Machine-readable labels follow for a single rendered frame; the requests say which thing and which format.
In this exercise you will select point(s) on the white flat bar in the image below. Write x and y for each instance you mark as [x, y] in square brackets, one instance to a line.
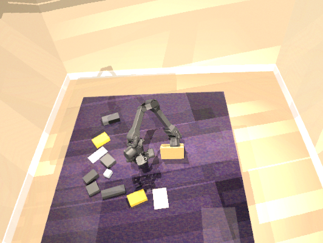
[97, 154]

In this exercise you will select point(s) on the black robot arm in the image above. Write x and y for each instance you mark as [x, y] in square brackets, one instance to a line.
[134, 133]

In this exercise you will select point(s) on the white cube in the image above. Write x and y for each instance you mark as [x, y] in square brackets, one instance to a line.
[108, 173]

